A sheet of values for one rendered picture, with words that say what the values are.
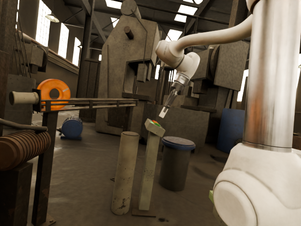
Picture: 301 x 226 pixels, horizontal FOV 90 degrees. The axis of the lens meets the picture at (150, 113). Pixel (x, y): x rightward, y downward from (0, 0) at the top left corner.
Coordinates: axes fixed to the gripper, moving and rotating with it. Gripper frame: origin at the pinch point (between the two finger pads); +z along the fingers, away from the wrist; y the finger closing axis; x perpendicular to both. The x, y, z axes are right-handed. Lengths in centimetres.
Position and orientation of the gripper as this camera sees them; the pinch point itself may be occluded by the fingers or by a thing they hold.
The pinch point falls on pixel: (163, 112)
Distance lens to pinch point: 96.8
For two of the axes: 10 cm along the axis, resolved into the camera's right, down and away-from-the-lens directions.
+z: -4.8, 8.8, 0.2
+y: 0.8, 0.7, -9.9
